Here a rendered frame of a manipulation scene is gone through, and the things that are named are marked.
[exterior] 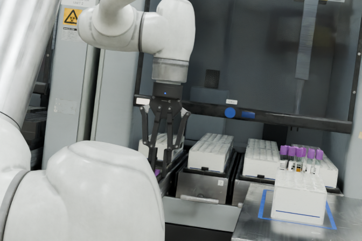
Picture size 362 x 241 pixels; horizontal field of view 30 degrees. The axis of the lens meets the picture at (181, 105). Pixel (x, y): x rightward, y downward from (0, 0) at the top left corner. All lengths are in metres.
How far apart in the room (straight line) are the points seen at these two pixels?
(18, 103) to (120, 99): 0.99
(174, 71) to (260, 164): 0.38
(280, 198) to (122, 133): 0.73
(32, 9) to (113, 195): 0.35
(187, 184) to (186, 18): 0.46
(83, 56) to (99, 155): 1.16
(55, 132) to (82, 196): 1.20
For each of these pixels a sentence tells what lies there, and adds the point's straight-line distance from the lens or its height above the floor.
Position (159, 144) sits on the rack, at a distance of 1.93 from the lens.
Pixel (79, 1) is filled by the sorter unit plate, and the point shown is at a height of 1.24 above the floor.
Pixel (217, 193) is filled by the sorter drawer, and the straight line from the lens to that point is 1.83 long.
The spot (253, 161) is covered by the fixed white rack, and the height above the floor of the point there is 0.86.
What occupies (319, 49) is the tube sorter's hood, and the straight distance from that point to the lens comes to 1.88.
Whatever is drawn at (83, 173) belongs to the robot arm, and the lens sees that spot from 0.80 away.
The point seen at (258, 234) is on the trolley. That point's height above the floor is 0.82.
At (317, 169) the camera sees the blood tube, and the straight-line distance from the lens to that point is 1.57.
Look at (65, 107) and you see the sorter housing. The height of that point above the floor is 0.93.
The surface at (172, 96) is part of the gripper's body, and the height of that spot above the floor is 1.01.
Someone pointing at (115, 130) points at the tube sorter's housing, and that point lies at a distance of 1.94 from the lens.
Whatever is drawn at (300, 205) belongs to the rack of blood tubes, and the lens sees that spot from 1.32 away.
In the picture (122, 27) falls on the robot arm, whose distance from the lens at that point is 1.63.
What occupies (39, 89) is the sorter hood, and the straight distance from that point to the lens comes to 1.97.
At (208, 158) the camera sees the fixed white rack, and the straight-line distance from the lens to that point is 1.85.
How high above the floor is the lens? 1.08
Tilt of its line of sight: 3 degrees down
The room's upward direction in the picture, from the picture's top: 7 degrees clockwise
